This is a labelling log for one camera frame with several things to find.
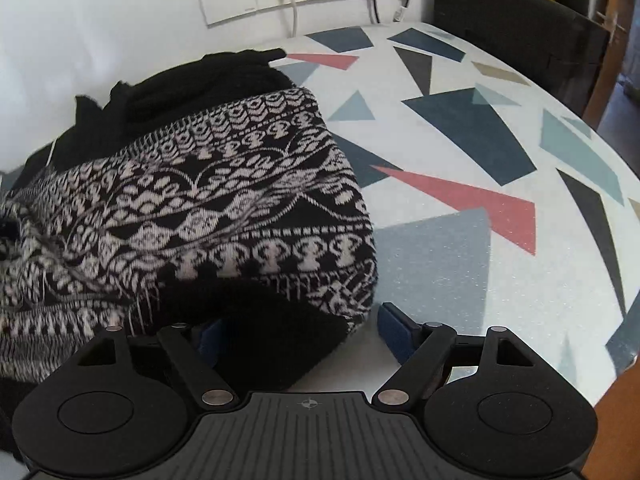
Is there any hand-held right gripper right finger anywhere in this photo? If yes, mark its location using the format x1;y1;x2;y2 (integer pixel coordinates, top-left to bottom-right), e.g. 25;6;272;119
372;302;538;406

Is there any black textured cabinet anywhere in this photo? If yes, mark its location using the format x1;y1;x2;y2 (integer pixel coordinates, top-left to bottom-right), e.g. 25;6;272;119
432;0;626;121

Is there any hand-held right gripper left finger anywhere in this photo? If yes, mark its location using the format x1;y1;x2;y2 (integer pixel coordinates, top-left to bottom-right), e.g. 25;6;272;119
70;317;236;408

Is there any black white patterned knit sweater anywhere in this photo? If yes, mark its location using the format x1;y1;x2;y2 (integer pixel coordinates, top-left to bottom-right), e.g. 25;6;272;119
0;49;378;461

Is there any geometric printed tablecloth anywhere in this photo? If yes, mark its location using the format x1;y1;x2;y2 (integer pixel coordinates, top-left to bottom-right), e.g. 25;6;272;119
0;22;640;411

